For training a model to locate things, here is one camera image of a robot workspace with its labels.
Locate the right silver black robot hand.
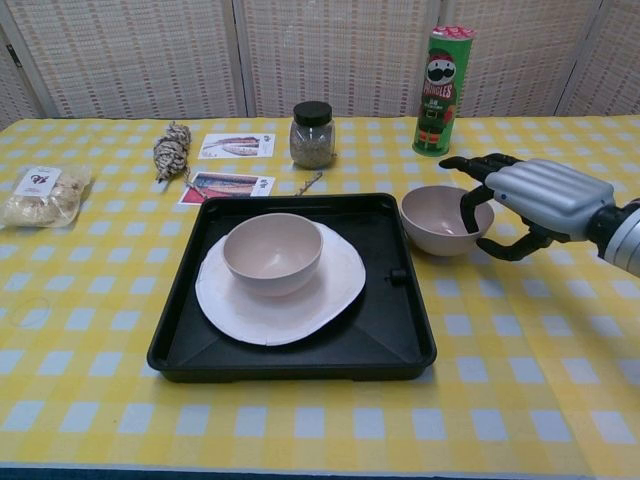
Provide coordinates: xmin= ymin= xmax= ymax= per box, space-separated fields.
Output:
xmin=438 ymin=152 xmax=617 ymax=264

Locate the beige plastic bowl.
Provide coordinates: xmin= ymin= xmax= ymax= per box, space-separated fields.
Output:
xmin=222 ymin=212 xmax=325 ymax=299
xmin=400 ymin=184 xmax=496 ymax=258

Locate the white round plate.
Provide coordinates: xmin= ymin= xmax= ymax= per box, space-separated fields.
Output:
xmin=193 ymin=219 xmax=369 ymax=347

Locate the black square plastic tray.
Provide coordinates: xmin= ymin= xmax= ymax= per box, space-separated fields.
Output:
xmin=146 ymin=192 xmax=439 ymax=384

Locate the woven folding screen panel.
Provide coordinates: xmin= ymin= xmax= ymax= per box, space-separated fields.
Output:
xmin=554 ymin=0 xmax=640 ymax=119
xmin=0 ymin=24 xmax=56 ymax=131
xmin=0 ymin=0 xmax=249 ymax=121
xmin=232 ymin=0 xmax=451 ymax=119
xmin=439 ymin=0 xmax=606 ymax=119

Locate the green Pringles can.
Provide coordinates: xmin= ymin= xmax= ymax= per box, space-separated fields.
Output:
xmin=411 ymin=24 xmax=477 ymax=157

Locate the small twig piece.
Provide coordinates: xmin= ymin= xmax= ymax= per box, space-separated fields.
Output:
xmin=294 ymin=170 xmax=324 ymax=197

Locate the glass jar with black lid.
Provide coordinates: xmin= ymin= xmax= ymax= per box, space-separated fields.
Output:
xmin=289 ymin=101 xmax=336 ymax=169

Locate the white postcard with boat picture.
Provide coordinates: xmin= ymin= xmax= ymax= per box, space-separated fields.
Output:
xmin=197 ymin=132 xmax=278 ymax=161

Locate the postcard with red blue picture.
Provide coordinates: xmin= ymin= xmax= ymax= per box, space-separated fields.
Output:
xmin=178 ymin=170 xmax=277 ymax=206

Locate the yellow checked tablecloth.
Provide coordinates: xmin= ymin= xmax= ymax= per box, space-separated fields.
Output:
xmin=0 ymin=115 xmax=640 ymax=474

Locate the clear bag of snacks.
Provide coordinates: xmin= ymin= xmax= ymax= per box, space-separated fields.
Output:
xmin=1 ymin=164 xmax=94 ymax=229

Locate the thin rubber band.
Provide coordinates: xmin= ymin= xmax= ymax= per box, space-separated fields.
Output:
xmin=10 ymin=296 xmax=53 ymax=329

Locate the coiled braided rope bundle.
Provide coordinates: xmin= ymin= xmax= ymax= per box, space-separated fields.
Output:
xmin=152 ymin=121 xmax=196 ymax=186

